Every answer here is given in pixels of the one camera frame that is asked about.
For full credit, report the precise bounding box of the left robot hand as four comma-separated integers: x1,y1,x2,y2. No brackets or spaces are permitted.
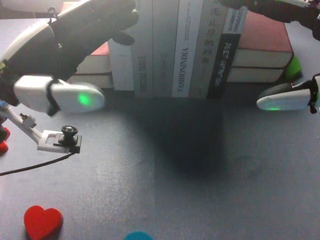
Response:
0,0,140,117

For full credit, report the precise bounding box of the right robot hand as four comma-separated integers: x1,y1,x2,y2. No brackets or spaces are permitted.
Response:
219,0,320,115

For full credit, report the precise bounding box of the white Fashion India book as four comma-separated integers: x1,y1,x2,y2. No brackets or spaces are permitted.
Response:
171,0,205,98

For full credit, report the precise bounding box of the green block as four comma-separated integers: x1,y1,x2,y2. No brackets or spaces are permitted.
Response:
284,54,303,81

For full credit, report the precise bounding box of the red hardcover book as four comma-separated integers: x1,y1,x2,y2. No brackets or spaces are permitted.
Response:
74,41,112,75
226,65,293,84
231,11,295,70

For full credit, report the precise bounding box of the white plain-spine book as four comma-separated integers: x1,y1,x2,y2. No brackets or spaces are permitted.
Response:
107,39,136,91

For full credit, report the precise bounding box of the black-spined picture-cover book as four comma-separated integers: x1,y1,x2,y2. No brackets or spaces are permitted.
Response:
206,6,249,100

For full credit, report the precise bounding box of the grey book dark spine lettering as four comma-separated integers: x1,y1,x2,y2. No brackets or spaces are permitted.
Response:
129,0,155,98

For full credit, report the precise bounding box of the grey plain-spine book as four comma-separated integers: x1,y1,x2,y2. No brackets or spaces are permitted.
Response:
151,0,180,98

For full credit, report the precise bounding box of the orange hexagonal block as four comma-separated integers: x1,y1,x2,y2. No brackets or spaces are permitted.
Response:
0,126,11,154

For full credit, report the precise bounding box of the red heart block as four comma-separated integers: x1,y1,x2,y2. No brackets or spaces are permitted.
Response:
24,204,64,240

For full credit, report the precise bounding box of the blue block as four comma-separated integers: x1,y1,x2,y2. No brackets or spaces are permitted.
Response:
123,230,154,240

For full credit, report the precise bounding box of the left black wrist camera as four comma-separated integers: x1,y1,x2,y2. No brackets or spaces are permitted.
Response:
53,124,83,154

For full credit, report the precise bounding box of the left white camera bracket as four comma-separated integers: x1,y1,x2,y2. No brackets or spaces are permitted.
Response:
0,103,72,154

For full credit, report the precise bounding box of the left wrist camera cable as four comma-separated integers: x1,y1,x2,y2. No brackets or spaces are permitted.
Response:
0,151,77,177

